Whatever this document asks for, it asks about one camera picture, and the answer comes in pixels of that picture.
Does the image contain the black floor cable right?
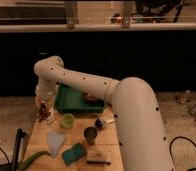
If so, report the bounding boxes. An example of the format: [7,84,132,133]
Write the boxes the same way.
[169,135,196,171]

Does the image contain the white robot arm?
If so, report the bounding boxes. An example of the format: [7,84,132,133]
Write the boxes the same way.
[34,56,176,171]

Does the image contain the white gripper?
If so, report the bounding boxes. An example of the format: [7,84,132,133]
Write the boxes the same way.
[35,82,56,116]

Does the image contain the black stand post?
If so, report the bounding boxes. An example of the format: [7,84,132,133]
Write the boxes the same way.
[11,128,26,171]

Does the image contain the green plastic tray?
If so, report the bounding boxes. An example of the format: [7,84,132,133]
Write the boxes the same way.
[54,84,106,113]

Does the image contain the green sponge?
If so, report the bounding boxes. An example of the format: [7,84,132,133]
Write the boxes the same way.
[62,143,87,166]

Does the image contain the brown wooden block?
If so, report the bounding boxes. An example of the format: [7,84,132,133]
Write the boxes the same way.
[86,149,111,165]

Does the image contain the metal steel cup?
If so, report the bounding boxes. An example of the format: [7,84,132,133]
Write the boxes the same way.
[84,127,97,145]

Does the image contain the small green cup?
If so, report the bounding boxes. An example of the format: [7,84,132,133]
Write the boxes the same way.
[61,113,75,129]

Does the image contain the white paper cup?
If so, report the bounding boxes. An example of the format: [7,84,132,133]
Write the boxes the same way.
[44,109,55,125]

